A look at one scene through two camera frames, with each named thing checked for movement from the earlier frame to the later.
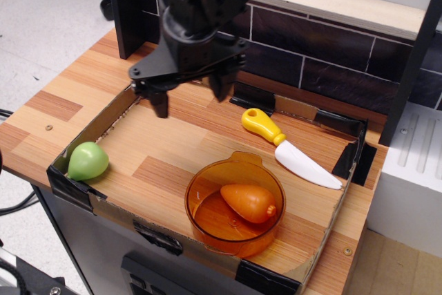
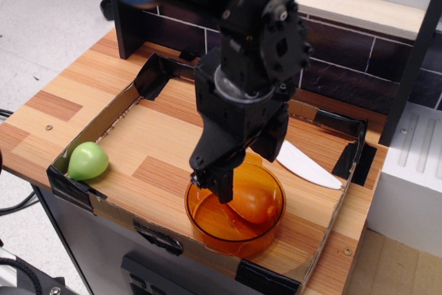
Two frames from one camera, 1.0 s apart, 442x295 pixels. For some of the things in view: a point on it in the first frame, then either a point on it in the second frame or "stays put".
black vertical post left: x=127 y=7 stays put
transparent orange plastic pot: x=236 y=206 stays put
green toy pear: x=88 y=160 stays put
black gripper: x=175 y=63 → x=228 y=124
